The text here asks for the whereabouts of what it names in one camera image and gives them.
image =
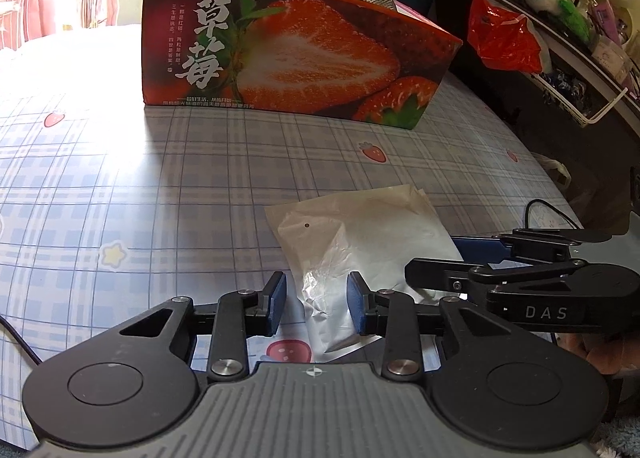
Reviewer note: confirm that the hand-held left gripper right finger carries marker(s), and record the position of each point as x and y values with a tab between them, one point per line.
356	300

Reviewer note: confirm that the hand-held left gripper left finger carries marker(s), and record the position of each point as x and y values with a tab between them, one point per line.
277	303

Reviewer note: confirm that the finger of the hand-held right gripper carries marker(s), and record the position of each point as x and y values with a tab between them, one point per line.
480	248
440	275

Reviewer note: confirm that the white plastic packet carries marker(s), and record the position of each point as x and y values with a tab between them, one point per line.
360	238

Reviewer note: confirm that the red strawberry print cardboard box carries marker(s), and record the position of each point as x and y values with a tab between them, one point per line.
325	63

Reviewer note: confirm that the person's right hand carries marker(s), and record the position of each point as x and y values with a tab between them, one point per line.
605	353

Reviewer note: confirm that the white crumpled bag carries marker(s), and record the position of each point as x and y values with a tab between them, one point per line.
557	168

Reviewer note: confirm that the red plastic bag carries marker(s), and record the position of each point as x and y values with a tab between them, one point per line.
500	33

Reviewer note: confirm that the checked strawberry print bedsheet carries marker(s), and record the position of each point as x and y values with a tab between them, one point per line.
100	163

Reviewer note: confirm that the clear cosmetics organizer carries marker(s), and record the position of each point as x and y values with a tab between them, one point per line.
610	53

